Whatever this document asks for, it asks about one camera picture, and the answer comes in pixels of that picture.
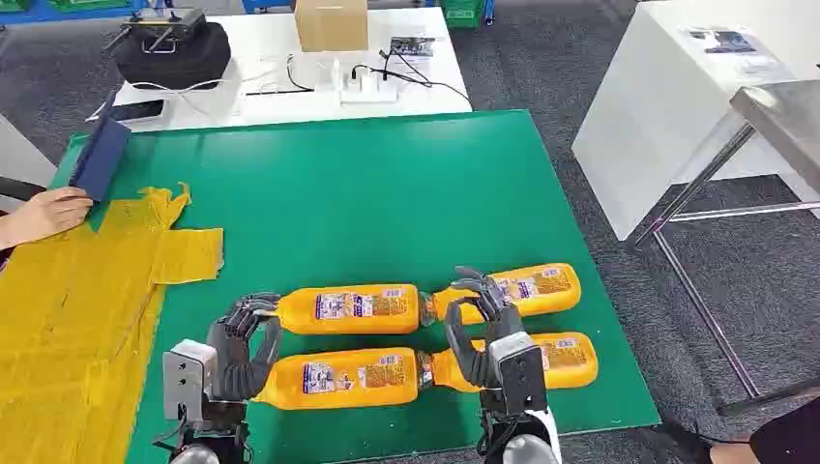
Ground yellow sheet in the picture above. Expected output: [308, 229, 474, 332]
[0, 183, 225, 464]

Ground white cable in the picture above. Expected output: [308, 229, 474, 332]
[86, 69, 283, 123]

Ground green crate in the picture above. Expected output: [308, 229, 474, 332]
[440, 0, 489, 30]

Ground green mat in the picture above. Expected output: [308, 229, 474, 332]
[49, 109, 662, 464]

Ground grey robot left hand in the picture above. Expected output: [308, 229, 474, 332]
[206, 292, 284, 403]

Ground orange drink bottle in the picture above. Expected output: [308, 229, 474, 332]
[424, 263, 583, 326]
[275, 283, 438, 336]
[252, 347, 438, 411]
[427, 332, 600, 393]

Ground dark blue board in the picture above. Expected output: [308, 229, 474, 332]
[68, 89, 133, 204]

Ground person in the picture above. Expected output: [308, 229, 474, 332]
[701, 396, 820, 464]

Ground black phone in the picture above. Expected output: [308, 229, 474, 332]
[107, 99, 167, 124]

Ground person's hand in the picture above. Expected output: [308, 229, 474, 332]
[0, 187, 96, 252]

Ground white cabinet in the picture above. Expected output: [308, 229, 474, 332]
[571, 0, 820, 243]

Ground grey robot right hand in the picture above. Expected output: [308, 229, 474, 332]
[443, 265, 527, 391]

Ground white power strip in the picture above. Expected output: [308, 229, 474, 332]
[338, 66, 399, 105]

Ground printed leaflet with board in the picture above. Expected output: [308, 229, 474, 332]
[381, 35, 438, 63]

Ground steel table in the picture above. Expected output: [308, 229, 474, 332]
[632, 79, 820, 419]

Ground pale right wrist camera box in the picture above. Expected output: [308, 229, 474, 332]
[482, 331, 550, 419]

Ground white table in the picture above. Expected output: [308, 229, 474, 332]
[86, 6, 474, 133]

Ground cardboard box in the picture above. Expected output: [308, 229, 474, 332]
[293, 0, 370, 54]

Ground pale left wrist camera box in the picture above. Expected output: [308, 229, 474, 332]
[161, 339, 220, 431]

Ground black bag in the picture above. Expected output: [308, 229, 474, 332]
[113, 20, 232, 92]

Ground black cable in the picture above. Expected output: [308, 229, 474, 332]
[286, 50, 472, 103]

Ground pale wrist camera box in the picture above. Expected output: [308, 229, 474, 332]
[161, 339, 220, 431]
[482, 331, 550, 419]

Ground blue shelf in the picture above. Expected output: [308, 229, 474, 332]
[0, 0, 175, 27]

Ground black remote controller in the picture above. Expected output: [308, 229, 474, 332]
[102, 7, 208, 56]

